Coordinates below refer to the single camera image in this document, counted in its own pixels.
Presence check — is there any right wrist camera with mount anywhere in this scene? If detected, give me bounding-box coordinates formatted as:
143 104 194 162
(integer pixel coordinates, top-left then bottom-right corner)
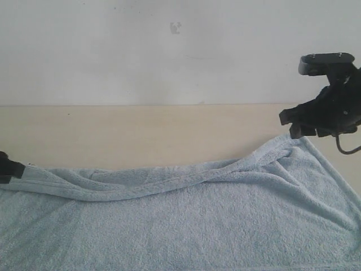
298 53 356 76

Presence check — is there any light blue fluffy towel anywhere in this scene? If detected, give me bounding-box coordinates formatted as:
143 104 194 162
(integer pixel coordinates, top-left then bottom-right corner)
1 135 360 270

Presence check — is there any black right camera cable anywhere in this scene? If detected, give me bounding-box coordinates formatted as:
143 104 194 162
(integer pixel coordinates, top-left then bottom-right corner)
334 132 361 155

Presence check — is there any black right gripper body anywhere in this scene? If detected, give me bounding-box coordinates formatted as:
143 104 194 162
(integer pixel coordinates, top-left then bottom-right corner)
310 65 360 137

